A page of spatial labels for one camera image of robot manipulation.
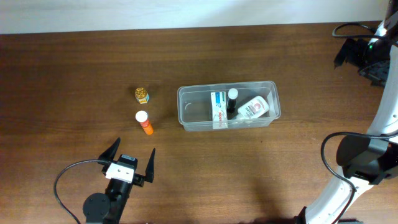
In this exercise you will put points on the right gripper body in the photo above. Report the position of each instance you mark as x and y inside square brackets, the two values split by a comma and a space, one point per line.
[363, 55]

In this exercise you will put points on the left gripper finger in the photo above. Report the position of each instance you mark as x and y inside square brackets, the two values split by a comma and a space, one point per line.
[149, 173]
[109, 154]

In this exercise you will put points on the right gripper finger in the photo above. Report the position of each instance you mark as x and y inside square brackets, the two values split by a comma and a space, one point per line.
[345, 55]
[376, 72]

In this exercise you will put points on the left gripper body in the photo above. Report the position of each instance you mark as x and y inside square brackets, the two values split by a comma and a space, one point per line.
[138, 179]

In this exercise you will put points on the orange tablet tube white cap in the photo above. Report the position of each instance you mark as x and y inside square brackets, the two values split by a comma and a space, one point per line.
[143, 119]

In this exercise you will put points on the white blue medicine box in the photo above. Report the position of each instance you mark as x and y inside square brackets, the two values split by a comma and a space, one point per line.
[219, 113]

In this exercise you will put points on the dark bottle white cap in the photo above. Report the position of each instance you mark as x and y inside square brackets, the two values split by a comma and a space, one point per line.
[232, 100]

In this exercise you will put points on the white spray bottle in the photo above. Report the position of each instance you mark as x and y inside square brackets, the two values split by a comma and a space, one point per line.
[252, 109]

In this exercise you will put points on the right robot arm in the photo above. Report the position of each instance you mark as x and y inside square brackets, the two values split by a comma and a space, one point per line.
[356, 161]

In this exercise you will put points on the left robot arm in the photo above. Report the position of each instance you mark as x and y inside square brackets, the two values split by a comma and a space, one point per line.
[107, 207]

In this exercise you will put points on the clear plastic container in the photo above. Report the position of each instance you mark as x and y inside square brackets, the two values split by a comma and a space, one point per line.
[195, 111]

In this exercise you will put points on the small gold-lid balm jar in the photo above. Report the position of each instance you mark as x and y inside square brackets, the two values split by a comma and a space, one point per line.
[141, 95]

